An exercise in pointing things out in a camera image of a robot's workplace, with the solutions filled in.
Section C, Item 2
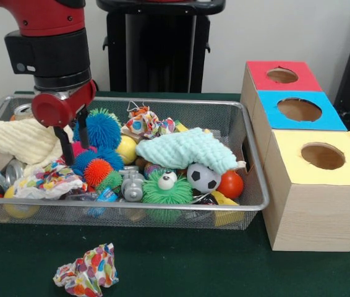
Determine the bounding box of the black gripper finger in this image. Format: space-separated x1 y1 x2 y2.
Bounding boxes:
54 126 75 166
76 113 90 149

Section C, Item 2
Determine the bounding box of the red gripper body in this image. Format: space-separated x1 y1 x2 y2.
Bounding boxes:
32 79 98 129

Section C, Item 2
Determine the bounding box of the cream waffle cloth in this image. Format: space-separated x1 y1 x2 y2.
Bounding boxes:
0 116 74 174

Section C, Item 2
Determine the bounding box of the mint green waffle cloth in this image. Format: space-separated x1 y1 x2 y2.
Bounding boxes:
135 127 239 174

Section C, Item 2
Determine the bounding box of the wooden box with three holes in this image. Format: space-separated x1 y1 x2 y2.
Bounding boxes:
240 60 350 252

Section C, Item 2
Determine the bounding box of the blue spiky ball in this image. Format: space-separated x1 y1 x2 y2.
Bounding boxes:
73 108 122 150

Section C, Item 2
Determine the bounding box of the crushed silver can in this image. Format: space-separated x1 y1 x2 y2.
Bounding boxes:
12 104 35 121

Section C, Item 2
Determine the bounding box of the orange spiky ball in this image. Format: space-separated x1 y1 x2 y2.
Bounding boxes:
83 158 114 187

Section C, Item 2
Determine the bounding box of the yellow ball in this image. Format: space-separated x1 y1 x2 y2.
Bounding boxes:
116 135 139 165

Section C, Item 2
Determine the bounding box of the grey robot toy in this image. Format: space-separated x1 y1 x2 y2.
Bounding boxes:
119 166 146 203

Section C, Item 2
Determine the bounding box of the green fuzzy toy with eyes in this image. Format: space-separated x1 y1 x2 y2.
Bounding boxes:
142 168 194 225

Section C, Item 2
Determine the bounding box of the black and white soccer ball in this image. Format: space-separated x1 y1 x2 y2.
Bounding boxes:
187 163 222 195

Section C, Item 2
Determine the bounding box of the yellow cheese wedge toy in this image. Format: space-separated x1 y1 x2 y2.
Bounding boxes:
211 191 245 226

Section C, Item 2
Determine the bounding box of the red ball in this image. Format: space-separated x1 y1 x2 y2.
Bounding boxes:
218 170 244 199

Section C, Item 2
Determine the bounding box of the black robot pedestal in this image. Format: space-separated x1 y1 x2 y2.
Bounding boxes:
96 0 226 93

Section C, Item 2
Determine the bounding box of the wire mesh bin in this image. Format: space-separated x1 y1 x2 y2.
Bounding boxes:
0 94 270 231

